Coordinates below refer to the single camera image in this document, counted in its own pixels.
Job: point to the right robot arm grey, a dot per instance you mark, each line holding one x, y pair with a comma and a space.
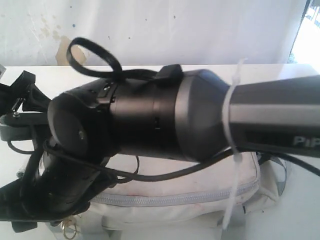
143, 125

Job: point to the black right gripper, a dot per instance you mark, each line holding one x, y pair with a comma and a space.
65, 188

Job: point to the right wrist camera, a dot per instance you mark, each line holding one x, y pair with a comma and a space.
23, 126

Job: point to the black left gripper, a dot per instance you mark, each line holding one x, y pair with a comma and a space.
23, 94

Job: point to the white fabric bag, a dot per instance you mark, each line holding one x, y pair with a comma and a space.
184, 208

